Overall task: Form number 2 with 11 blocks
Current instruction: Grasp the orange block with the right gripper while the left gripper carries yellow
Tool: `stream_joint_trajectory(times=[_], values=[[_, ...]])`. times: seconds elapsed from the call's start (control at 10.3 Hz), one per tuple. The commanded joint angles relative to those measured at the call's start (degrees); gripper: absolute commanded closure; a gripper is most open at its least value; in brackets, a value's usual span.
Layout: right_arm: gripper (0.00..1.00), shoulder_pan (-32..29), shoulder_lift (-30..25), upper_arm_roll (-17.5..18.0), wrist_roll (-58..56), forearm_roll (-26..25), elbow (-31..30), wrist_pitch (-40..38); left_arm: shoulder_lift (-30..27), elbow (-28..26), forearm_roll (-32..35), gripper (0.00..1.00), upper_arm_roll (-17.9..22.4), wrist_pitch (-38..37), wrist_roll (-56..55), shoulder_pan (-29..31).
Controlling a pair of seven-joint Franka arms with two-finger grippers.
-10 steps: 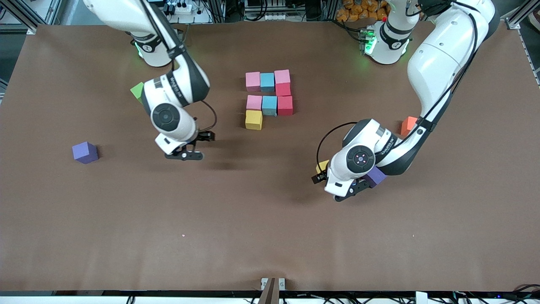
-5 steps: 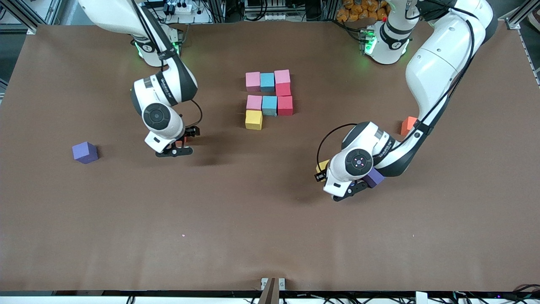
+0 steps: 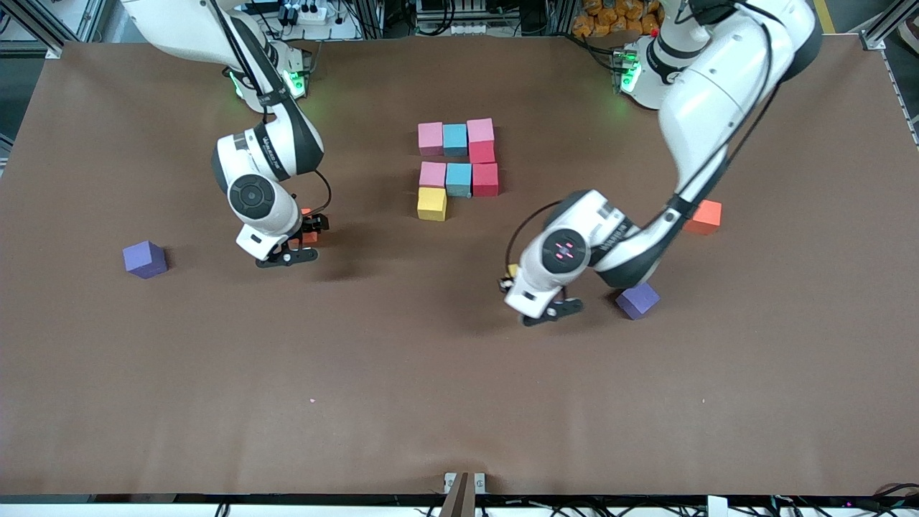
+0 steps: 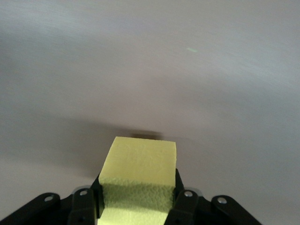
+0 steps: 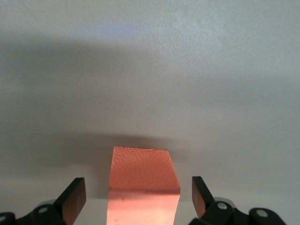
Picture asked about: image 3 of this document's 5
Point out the red foam block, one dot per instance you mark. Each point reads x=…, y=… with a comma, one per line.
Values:
x=485, y=179
x=482, y=152

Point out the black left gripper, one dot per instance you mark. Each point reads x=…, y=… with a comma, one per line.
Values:
x=504, y=289

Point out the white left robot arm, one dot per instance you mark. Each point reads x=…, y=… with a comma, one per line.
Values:
x=574, y=248

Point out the pink foam block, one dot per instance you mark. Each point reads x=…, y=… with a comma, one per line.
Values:
x=479, y=131
x=433, y=174
x=431, y=138

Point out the blue foam block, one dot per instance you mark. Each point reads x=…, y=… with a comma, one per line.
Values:
x=455, y=140
x=458, y=179

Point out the orange snack bag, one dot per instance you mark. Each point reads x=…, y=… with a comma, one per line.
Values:
x=610, y=18

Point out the metal mount bracket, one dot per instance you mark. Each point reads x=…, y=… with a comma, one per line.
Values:
x=463, y=495

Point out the brown paper table cover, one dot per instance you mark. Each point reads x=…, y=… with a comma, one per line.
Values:
x=431, y=373

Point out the small white box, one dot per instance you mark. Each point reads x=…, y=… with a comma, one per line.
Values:
x=717, y=507

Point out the purple foam block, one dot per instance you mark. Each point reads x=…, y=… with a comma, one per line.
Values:
x=144, y=260
x=639, y=301

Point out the white power strip with plugs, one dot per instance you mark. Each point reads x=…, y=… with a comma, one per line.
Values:
x=309, y=13

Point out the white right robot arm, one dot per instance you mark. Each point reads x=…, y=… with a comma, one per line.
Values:
x=266, y=165

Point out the aluminium frame profile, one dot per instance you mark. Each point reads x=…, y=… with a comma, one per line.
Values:
x=43, y=39
x=879, y=32

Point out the orange foam block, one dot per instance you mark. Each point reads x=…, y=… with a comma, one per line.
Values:
x=707, y=219
x=307, y=239

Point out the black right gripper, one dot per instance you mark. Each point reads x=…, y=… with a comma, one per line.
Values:
x=314, y=223

